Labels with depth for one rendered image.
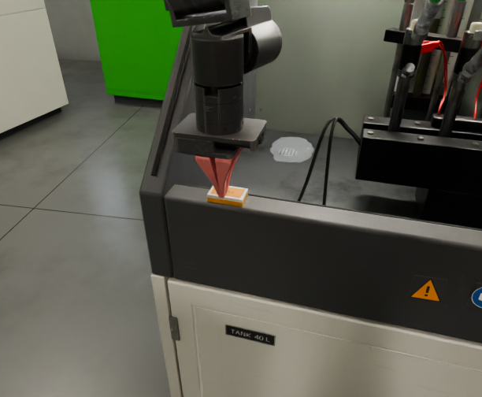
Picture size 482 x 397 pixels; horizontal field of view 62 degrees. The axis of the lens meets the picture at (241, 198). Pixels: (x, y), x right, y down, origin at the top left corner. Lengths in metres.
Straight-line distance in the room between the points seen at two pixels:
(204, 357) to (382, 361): 0.31
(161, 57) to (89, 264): 1.97
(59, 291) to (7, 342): 0.27
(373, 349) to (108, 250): 1.55
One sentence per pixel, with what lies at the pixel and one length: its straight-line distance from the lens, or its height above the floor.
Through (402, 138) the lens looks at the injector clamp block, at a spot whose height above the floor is 0.98.
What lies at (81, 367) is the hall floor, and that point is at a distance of 1.61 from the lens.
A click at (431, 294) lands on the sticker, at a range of 0.59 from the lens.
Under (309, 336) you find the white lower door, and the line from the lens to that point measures 0.68.
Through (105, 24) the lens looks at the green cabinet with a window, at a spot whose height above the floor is 0.66.
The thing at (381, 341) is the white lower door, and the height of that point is 0.75.
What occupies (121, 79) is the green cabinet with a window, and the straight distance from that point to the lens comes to 3.70.
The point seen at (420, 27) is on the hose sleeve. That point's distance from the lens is 0.61.
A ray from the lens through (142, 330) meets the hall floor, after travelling 1.65.
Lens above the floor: 1.25
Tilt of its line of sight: 33 degrees down
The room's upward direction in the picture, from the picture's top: straight up
